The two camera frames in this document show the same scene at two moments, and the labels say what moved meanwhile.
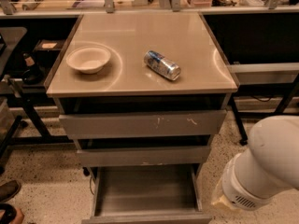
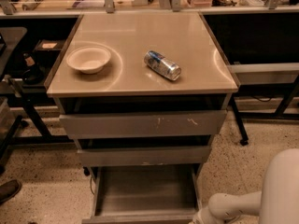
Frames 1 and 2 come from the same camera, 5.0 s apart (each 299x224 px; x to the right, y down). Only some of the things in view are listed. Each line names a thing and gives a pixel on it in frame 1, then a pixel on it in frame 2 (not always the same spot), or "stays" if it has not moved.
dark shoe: (8, 190) stays
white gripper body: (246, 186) → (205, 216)
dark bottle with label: (32, 75) stays
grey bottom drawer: (148, 194) stays
